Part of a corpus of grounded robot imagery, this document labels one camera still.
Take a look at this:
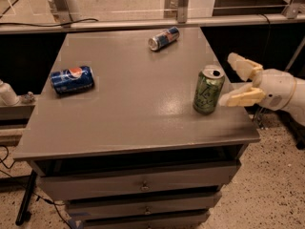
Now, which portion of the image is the black metal leg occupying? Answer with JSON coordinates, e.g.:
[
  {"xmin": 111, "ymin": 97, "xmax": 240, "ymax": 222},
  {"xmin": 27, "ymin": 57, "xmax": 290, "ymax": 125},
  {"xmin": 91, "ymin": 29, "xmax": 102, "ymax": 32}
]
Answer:
[{"xmin": 15, "ymin": 171, "xmax": 37, "ymax": 226}]

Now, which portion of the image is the middle grey drawer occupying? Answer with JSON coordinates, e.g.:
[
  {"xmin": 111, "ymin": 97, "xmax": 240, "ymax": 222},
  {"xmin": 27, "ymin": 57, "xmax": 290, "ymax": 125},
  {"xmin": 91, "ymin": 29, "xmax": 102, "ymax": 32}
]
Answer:
[{"xmin": 66, "ymin": 192, "xmax": 221, "ymax": 220}]

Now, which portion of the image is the white pipe fitting left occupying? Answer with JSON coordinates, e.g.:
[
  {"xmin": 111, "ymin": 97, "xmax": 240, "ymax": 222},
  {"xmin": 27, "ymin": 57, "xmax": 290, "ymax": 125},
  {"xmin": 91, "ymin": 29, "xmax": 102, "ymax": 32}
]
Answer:
[{"xmin": 0, "ymin": 80, "xmax": 19, "ymax": 106}]

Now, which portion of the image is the blue Pepsi can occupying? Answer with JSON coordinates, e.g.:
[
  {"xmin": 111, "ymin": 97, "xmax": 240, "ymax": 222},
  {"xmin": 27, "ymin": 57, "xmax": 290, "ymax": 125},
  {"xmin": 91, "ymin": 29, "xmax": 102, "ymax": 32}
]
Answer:
[{"xmin": 50, "ymin": 66, "xmax": 94, "ymax": 94}]

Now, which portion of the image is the black cable on rail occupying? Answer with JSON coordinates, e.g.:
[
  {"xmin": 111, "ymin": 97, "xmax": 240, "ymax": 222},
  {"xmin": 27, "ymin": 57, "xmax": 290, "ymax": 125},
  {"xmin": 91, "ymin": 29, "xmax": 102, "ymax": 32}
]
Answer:
[{"xmin": 0, "ymin": 17, "xmax": 99, "ymax": 28}]

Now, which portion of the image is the horizontal metal rail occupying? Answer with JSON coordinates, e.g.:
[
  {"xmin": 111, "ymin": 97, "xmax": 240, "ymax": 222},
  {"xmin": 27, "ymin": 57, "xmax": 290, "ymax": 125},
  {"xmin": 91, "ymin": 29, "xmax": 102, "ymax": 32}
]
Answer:
[{"xmin": 0, "ymin": 13, "xmax": 305, "ymax": 34}]

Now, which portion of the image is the bottom grey drawer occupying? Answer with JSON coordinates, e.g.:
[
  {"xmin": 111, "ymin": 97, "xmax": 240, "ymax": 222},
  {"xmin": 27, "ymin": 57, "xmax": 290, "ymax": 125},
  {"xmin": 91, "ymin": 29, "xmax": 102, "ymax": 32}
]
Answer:
[{"xmin": 83, "ymin": 210, "xmax": 210, "ymax": 229}]

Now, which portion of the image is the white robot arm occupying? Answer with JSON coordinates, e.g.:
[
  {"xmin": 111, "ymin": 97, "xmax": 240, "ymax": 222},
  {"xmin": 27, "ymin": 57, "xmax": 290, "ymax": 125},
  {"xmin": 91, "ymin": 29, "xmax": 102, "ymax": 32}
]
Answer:
[{"xmin": 219, "ymin": 52, "xmax": 305, "ymax": 126}]

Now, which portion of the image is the blue silver Red Bull can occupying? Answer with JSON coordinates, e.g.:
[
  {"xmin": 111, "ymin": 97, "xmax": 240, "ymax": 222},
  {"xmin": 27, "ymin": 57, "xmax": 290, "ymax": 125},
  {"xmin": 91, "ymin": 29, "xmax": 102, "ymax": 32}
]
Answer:
[{"xmin": 149, "ymin": 27, "xmax": 180, "ymax": 52}]

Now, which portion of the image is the metal upright bracket left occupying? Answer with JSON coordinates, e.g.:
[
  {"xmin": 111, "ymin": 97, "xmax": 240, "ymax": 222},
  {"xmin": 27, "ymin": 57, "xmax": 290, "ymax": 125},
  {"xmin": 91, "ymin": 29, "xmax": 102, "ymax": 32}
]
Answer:
[{"xmin": 47, "ymin": 0, "xmax": 80, "ymax": 23}]

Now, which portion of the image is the black floor cable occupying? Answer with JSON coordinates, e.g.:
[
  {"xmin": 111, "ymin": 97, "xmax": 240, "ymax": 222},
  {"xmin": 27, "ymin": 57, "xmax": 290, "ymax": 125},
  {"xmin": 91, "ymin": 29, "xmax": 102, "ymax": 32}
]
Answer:
[{"xmin": 0, "ymin": 145, "xmax": 74, "ymax": 229}]

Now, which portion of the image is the metal upright bracket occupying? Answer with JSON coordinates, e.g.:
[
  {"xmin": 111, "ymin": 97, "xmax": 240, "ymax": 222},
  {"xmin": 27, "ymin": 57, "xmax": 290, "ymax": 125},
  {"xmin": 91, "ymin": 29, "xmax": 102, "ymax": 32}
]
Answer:
[
  {"xmin": 163, "ymin": 0, "xmax": 189, "ymax": 23},
  {"xmin": 47, "ymin": 0, "xmax": 80, "ymax": 23}
]

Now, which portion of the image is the green soda can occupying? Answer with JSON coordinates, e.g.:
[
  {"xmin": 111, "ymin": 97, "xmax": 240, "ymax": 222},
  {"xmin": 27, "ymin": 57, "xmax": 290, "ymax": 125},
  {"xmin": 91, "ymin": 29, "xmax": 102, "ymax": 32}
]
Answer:
[{"xmin": 193, "ymin": 65, "xmax": 225, "ymax": 115}]

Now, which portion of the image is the metal upright bracket centre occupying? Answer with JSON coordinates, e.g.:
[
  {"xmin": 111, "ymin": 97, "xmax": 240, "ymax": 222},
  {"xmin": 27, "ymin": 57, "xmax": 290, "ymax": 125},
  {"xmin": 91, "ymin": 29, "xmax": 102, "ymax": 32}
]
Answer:
[{"xmin": 163, "ymin": 0, "xmax": 189, "ymax": 23}]

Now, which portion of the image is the top grey drawer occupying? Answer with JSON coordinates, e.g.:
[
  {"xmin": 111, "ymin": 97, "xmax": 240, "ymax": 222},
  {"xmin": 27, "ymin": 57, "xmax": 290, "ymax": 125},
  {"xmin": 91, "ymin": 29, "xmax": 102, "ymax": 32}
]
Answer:
[{"xmin": 37, "ymin": 160, "xmax": 240, "ymax": 200}]

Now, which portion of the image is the grey drawer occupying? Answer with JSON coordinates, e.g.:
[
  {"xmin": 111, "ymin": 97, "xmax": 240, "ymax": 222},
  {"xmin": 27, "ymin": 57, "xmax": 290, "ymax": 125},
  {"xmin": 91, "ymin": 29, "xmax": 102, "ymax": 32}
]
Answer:
[
  {"xmin": 66, "ymin": 192, "xmax": 221, "ymax": 220},
  {"xmin": 37, "ymin": 160, "xmax": 240, "ymax": 200},
  {"xmin": 83, "ymin": 210, "xmax": 210, "ymax": 229}
]

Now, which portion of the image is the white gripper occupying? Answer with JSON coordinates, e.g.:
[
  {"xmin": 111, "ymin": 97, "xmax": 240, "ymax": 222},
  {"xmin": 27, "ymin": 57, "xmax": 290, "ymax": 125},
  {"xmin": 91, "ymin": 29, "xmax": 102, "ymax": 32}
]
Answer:
[{"xmin": 218, "ymin": 52, "xmax": 295, "ymax": 111}]

